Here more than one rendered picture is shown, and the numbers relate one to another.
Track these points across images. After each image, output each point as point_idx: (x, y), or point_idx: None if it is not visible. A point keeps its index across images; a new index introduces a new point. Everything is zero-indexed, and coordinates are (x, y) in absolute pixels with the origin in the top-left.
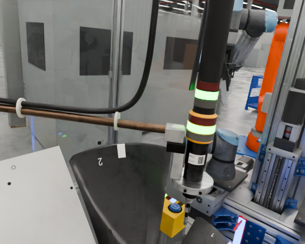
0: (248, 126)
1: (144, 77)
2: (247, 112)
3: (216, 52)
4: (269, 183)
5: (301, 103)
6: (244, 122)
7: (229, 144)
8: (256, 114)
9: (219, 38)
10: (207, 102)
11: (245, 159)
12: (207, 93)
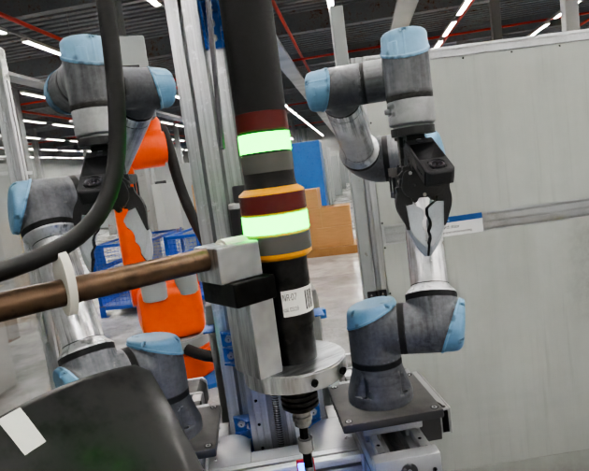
0: (125, 346)
1: (118, 128)
2: (109, 321)
3: (269, 38)
4: (265, 397)
5: None
6: (114, 343)
7: (168, 359)
8: (129, 318)
9: (265, 8)
10: (284, 156)
11: (190, 386)
12: (278, 134)
